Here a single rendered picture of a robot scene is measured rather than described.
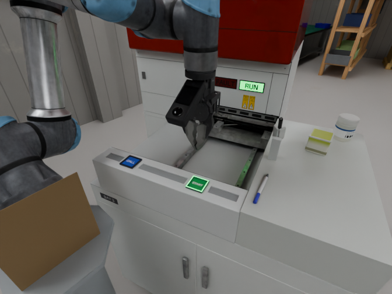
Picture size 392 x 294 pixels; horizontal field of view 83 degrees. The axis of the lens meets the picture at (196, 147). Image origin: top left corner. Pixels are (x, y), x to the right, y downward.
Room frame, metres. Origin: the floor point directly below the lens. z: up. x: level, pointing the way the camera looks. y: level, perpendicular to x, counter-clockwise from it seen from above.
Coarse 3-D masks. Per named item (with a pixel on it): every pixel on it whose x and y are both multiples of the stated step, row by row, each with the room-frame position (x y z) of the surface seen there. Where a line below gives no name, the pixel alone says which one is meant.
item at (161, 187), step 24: (96, 168) 0.64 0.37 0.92; (120, 168) 0.59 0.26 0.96; (144, 168) 0.60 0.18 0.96; (168, 168) 0.59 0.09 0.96; (120, 192) 0.60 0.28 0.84; (144, 192) 0.54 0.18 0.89; (168, 192) 0.50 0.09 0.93; (192, 192) 0.48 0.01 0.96; (216, 192) 0.48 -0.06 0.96; (240, 192) 0.48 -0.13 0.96; (192, 216) 0.46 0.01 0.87; (216, 216) 0.43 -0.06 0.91
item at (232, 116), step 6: (216, 114) 1.09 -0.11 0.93; (222, 114) 1.07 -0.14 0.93; (228, 114) 1.06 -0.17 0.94; (234, 114) 1.05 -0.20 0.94; (240, 120) 1.03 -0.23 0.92; (246, 120) 1.02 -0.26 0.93; (252, 120) 1.00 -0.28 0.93; (258, 120) 0.99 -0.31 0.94; (264, 120) 0.99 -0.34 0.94; (228, 126) 1.06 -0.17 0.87; (234, 126) 1.06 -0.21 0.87; (270, 126) 0.96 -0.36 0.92; (252, 132) 1.00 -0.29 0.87; (258, 132) 0.99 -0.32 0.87
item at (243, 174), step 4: (256, 148) 0.88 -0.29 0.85; (252, 152) 0.84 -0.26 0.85; (256, 152) 0.86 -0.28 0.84; (252, 156) 0.81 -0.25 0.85; (248, 160) 0.78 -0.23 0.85; (252, 160) 0.78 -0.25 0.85; (248, 164) 0.75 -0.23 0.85; (244, 168) 0.73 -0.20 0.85; (248, 168) 0.73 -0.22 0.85; (244, 172) 0.70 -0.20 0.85; (240, 176) 0.68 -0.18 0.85; (244, 176) 0.68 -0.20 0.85; (240, 180) 0.65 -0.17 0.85; (236, 184) 0.63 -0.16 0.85; (240, 184) 0.63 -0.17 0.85
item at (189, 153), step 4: (208, 136) 1.03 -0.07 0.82; (192, 148) 0.88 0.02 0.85; (188, 152) 0.84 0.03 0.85; (192, 152) 0.86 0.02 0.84; (184, 156) 0.81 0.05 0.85; (188, 156) 0.82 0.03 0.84; (180, 160) 0.78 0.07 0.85; (184, 160) 0.79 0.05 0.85; (176, 164) 0.75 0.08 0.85; (180, 164) 0.75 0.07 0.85; (184, 164) 0.79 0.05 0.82; (180, 168) 0.75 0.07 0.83
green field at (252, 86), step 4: (240, 80) 1.05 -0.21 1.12; (240, 84) 1.05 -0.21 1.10; (244, 84) 1.04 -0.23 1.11; (248, 84) 1.03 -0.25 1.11; (252, 84) 1.02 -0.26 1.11; (256, 84) 1.02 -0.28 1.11; (260, 84) 1.01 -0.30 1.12; (240, 88) 1.05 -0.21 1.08; (244, 88) 1.04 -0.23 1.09; (248, 88) 1.03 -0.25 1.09; (252, 88) 1.02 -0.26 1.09; (256, 88) 1.01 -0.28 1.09; (260, 88) 1.01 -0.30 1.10
